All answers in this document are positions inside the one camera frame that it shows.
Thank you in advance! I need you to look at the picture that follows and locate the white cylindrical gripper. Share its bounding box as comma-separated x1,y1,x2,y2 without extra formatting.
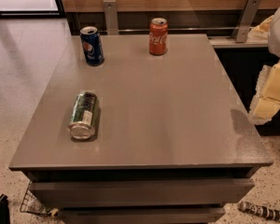
248,7,280,125

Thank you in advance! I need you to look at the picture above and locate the green soda can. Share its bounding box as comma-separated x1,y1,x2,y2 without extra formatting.
68,91,99,140

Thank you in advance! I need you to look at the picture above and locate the orange Coca-Cola can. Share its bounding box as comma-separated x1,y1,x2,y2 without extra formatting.
149,18,168,55

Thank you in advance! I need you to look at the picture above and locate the blue Pepsi can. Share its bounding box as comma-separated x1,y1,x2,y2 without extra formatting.
80,26,105,66

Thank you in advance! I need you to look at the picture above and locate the grey drawer cabinet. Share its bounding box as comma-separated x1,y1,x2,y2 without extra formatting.
9,35,272,224

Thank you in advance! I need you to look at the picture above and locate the black white patterned stick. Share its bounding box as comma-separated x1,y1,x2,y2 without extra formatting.
237,201,280,223

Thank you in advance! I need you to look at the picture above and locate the black bag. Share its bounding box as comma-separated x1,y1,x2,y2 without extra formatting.
0,194,10,224

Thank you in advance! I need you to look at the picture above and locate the right metal wall bracket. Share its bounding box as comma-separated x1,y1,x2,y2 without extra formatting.
231,0,261,42

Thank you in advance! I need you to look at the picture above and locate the metal wall bracket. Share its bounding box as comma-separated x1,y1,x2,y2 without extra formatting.
231,0,261,42
103,0,119,35

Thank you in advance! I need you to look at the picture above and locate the metal rail shelf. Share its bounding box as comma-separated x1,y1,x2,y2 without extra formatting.
208,36,268,49

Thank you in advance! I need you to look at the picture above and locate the left metal wall bracket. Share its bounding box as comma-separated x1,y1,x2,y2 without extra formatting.
103,0,119,35

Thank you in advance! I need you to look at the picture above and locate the wire basket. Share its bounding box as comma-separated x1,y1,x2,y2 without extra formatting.
20,183,59,217

